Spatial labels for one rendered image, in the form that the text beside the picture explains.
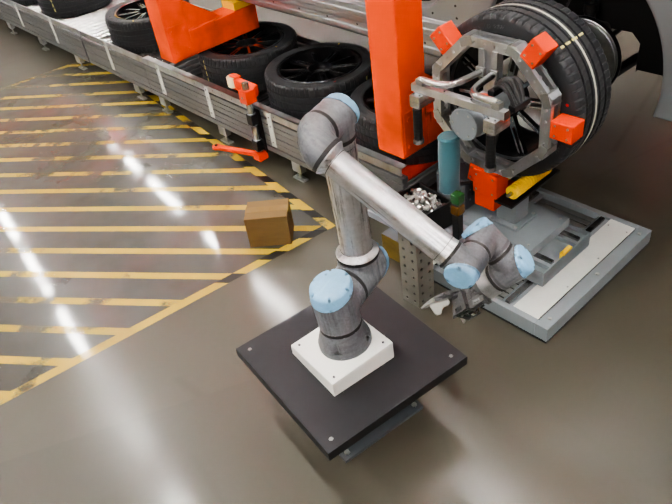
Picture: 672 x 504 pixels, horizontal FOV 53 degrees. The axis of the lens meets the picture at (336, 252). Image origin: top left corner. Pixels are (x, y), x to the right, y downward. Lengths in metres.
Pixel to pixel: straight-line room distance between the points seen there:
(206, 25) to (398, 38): 1.99
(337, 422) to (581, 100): 1.39
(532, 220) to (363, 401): 1.27
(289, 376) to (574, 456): 1.02
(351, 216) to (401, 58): 0.88
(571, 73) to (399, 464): 1.49
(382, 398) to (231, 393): 0.76
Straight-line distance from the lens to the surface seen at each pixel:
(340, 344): 2.29
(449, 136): 2.71
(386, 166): 3.24
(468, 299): 2.09
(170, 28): 4.37
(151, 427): 2.81
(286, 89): 3.85
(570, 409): 2.66
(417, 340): 2.44
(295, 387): 2.36
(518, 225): 3.06
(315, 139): 1.87
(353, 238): 2.20
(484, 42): 2.56
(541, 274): 2.93
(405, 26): 2.77
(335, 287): 2.19
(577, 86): 2.53
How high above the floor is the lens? 2.08
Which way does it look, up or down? 38 degrees down
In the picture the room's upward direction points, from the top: 9 degrees counter-clockwise
